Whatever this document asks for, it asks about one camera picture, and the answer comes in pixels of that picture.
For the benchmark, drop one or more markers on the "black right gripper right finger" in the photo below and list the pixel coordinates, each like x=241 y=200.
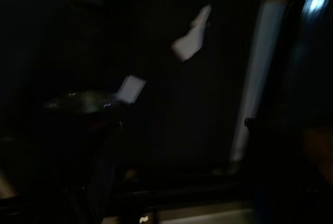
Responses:
x=281 y=172

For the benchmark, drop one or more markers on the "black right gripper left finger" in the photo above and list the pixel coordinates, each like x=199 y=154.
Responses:
x=86 y=141

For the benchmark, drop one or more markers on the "grey table leg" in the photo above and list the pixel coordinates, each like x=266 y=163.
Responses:
x=257 y=83

